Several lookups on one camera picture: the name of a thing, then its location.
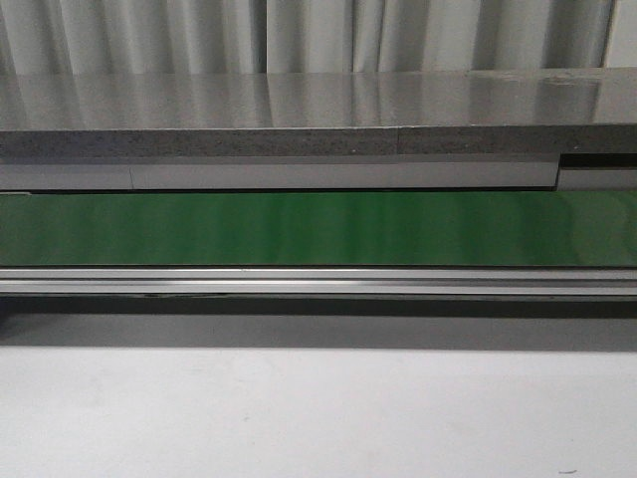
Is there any grey stone counter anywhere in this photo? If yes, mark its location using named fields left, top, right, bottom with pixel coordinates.
left=1, top=68, right=636, bottom=192

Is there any green conveyor belt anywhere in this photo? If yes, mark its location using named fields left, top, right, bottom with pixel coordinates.
left=1, top=191, right=636, bottom=267

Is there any white pleated curtain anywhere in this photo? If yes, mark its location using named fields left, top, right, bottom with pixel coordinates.
left=1, top=0, right=636, bottom=75

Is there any aluminium conveyor frame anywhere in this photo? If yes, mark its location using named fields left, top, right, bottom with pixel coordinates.
left=1, top=267, right=636, bottom=298

